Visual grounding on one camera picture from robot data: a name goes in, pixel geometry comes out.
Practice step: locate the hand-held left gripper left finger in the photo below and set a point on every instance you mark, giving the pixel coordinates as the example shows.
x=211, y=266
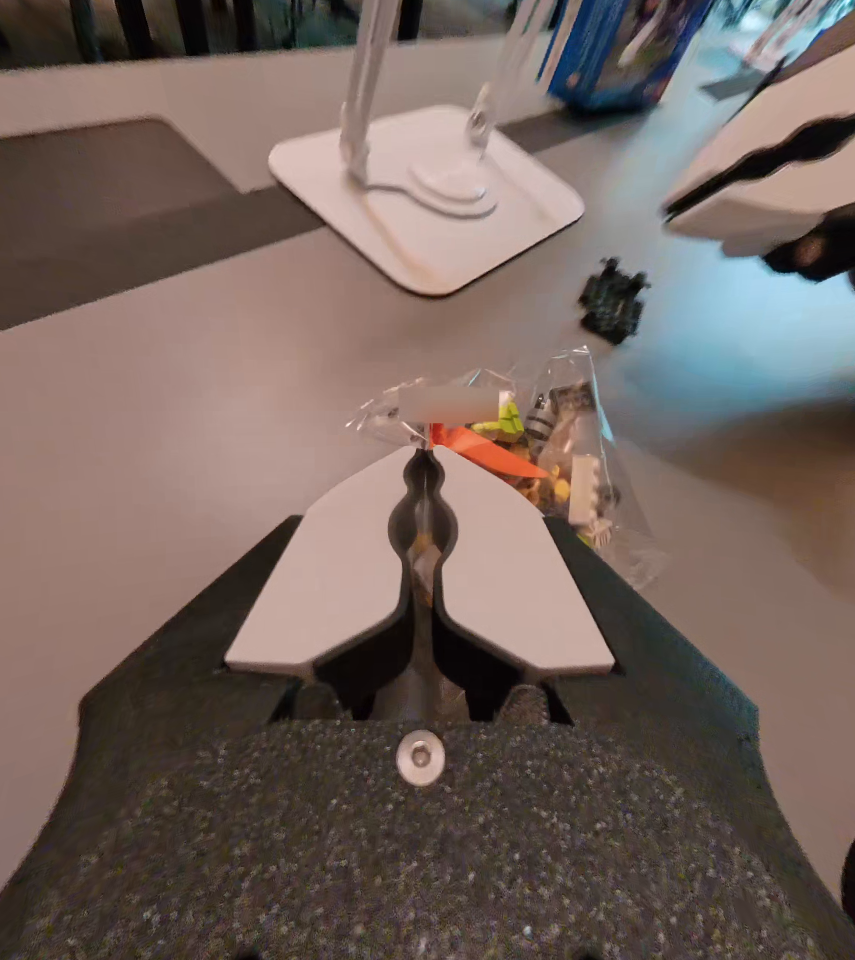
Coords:
x=323, y=593

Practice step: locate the blue lego set box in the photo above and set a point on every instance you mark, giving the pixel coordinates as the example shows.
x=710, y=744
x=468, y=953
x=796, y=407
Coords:
x=615, y=53

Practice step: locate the black lego chassis piece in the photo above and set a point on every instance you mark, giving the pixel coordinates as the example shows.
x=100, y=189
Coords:
x=612, y=300

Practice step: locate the clear bag of lego pieces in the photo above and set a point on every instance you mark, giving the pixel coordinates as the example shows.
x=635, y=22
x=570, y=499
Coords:
x=585, y=480

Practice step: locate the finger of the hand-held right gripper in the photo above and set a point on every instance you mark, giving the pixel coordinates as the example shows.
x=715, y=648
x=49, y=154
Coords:
x=803, y=105
x=818, y=195

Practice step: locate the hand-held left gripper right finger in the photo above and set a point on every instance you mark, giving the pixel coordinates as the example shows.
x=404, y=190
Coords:
x=525, y=593

